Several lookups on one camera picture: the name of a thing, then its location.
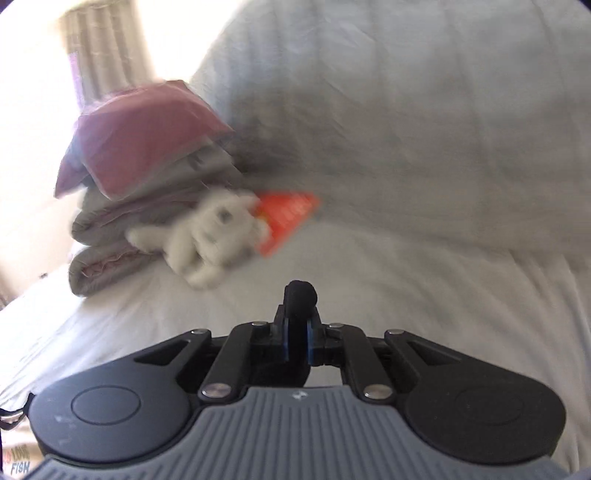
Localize bed with grey sheet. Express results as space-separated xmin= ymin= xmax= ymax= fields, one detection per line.
xmin=0 ymin=222 xmax=591 ymax=480

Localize folded grey quilt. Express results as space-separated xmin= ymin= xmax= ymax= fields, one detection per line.
xmin=71 ymin=180 xmax=232 ymax=252
xmin=68 ymin=240 xmax=185 ymax=297

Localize beige shirt with black sleeves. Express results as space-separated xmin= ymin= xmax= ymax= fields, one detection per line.
xmin=0 ymin=280 xmax=320 ymax=480

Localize grey patterned curtain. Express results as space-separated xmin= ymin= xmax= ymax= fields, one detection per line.
xmin=60 ymin=0 xmax=163 ymax=112

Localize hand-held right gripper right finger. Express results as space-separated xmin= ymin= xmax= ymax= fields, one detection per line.
xmin=305 ymin=309 xmax=462 ymax=402

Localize red booklet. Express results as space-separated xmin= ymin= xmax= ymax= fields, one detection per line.
xmin=253 ymin=190 xmax=322 ymax=257

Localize grey quilted headboard cover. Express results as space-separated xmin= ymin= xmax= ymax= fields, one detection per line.
xmin=189 ymin=0 xmax=591 ymax=278

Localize white plush dog toy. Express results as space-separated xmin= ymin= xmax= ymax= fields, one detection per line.
xmin=127 ymin=189 xmax=271 ymax=289

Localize pink and grey pillow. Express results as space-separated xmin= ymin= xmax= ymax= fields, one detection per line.
xmin=54 ymin=80 xmax=236 ymax=200

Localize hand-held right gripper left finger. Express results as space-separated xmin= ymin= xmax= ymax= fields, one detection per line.
xmin=133 ymin=302 xmax=296 ymax=402

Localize folded grey duvet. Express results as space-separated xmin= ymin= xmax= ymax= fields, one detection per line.
xmin=78 ymin=138 xmax=246 ymax=206

